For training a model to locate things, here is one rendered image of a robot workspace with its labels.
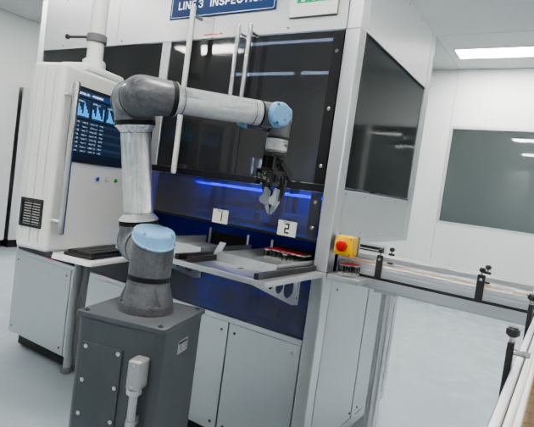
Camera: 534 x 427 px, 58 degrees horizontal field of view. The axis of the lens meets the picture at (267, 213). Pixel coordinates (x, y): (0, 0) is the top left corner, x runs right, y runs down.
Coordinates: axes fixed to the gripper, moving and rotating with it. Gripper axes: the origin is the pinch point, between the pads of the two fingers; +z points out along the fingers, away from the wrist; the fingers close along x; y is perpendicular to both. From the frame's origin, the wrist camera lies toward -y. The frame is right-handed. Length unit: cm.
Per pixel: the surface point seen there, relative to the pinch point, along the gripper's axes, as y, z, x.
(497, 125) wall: -483, -123, -10
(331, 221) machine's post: -24.7, 1.4, 11.8
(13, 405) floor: 13, 110, -119
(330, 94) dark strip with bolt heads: -24, -46, 3
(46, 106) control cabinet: 31, -27, -91
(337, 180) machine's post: -24.6, -14.1, 11.8
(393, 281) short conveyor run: -36, 20, 35
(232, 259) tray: 1.4, 19.7, -12.3
